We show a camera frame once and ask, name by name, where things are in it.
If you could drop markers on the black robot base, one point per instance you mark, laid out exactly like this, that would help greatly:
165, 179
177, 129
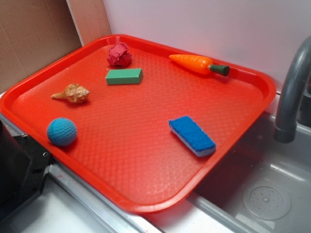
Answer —
23, 168

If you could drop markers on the tan conch shell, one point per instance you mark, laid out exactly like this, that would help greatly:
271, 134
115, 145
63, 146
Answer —
74, 93

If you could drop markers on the red plastic tray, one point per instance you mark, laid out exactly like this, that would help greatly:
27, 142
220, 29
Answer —
124, 147

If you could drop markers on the blue white sponge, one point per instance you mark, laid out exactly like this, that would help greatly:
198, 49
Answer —
189, 132

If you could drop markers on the green rectangular block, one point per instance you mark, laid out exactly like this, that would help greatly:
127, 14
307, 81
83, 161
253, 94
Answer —
124, 76

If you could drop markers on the orange plastic toy carrot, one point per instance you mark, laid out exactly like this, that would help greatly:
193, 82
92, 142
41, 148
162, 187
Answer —
199, 64

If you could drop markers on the crumpled red paper ball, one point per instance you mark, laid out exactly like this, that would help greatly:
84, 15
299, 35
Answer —
119, 55

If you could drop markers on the blue dimpled ball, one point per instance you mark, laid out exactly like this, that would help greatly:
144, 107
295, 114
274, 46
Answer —
61, 132

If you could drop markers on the grey plastic sink basin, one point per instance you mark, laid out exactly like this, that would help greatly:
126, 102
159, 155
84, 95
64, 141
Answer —
261, 186

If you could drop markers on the grey faucet spout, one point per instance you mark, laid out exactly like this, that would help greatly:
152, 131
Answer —
295, 100

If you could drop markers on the brown cardboard panel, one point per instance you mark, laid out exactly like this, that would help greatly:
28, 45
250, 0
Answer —
33, 34

